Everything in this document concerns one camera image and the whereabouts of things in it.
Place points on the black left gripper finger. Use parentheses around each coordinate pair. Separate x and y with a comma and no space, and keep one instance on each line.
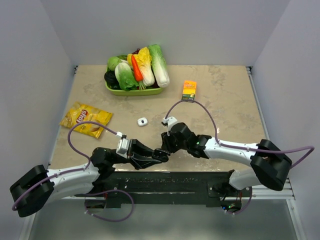
(139,148)
(145,162)

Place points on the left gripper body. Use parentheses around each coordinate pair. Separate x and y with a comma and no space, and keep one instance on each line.
(132,154)

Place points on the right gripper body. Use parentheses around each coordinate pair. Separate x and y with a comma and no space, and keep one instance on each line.
(171,144)

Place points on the white earbud charging case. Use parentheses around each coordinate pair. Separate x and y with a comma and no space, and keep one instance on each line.
(142,122)

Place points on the black earbud charging case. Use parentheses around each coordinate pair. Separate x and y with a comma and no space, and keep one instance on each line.
(160,155)

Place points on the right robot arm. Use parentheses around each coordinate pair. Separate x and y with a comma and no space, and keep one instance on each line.
(268,167)

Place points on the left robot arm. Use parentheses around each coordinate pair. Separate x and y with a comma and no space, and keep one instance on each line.
(40,186)

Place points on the orange juice box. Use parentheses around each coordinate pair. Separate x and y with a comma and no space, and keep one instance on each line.
(189,90)

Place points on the green plastic tray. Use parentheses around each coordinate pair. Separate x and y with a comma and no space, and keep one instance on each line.
(134,93)

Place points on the yellow chips bag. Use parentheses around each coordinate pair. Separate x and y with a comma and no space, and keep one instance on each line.
(80,112)

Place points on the napa cabbage right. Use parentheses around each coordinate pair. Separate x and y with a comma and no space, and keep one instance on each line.
(159,66)

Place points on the orange carrot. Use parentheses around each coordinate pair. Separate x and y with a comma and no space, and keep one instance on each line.
(137,73)

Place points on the green white bok choy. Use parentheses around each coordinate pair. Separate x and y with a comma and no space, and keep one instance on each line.
(125,77)

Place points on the black toy vegetable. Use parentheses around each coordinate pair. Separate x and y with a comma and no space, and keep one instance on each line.
(110,77)

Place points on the yellow leaf cabbage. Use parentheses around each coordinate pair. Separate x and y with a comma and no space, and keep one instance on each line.
(144,61)

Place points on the round green vegetable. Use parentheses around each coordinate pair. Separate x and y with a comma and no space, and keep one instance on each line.
(112,63)

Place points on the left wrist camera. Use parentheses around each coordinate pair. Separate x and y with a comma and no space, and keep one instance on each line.
(123,147)

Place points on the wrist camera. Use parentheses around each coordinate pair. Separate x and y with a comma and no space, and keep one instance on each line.
(169,122)
(123,147)

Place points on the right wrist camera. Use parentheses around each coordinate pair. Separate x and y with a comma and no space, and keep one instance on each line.
(169,122)

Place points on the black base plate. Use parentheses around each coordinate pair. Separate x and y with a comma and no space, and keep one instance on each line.
(168,188)

